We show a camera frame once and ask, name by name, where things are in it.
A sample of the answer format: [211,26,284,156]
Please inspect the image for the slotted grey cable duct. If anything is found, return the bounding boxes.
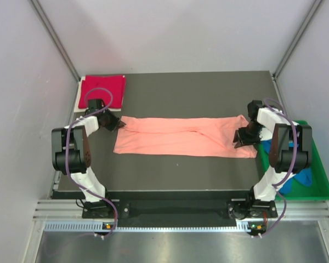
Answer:
[44,221,264,233]

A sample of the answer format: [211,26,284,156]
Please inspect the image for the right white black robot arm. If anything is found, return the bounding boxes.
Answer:
[233,106,313,217]

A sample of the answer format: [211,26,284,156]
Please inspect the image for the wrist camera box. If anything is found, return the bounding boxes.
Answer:
[247,100,264,121]
[86,99,104,115]

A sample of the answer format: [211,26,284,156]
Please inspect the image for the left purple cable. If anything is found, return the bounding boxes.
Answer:
[65,88,118,239]

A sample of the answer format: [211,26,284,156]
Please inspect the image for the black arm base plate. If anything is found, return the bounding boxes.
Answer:
[82,191,277,220]

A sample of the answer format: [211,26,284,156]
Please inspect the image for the left aluminium frame post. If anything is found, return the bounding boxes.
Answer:
[30,0,81,81]

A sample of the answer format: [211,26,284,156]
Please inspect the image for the folded red t shirt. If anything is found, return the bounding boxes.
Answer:
[78,75,126,109]

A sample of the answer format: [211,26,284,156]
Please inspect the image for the right aluminium frame post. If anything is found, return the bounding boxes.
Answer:
[272,0,325,81]

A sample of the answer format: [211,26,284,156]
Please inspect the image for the aluminium frame post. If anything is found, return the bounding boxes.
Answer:
[272,0,325,81]
[30,0,81,81]

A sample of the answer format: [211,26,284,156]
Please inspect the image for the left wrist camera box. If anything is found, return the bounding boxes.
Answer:
[86,99,104,115]

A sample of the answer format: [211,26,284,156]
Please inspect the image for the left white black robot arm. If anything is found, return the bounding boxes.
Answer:
[52,110,126,218]

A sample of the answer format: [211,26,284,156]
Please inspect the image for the blue t shirt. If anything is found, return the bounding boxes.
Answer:
[259,140,313,195]

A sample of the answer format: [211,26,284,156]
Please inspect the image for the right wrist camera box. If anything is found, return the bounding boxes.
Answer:
[247,100,264,121]

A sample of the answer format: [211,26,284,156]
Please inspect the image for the green plastic bin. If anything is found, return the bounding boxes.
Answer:
[257,121,329,201]

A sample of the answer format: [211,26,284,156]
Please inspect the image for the salmon pink t shirt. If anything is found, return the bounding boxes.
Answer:
[114,115,257,158]

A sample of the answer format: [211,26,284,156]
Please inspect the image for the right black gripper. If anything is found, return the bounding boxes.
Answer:
[232,122,264,148]

